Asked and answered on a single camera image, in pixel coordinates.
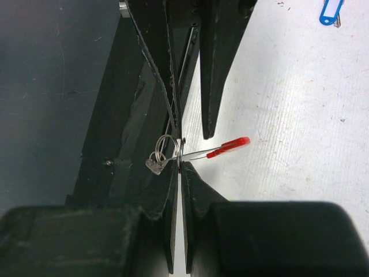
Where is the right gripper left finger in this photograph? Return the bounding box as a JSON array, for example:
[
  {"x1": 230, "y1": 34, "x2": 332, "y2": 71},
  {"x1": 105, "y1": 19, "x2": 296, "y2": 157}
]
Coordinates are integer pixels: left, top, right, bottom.
[{"x1": 141, "y1": 160, "x2": 178, "y2": 274}]

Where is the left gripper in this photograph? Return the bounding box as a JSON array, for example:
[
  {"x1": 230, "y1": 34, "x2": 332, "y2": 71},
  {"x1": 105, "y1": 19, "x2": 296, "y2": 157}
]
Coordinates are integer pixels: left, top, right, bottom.
[{"x1": 126, "y1": 0, "x2": 257, "y2": 140}]

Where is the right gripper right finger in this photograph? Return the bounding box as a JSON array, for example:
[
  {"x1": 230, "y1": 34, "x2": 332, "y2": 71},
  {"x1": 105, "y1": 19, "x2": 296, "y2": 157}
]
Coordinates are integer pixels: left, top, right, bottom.
[{"x1": 181, "y1": 162, "x2": 227, "y2": 274}]

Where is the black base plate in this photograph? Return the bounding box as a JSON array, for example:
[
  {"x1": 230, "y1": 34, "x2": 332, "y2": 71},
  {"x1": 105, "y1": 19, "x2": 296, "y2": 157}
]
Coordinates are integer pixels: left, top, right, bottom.
[{"x1": 66, "y1": 18, "x2": 172, "y2": 207}]

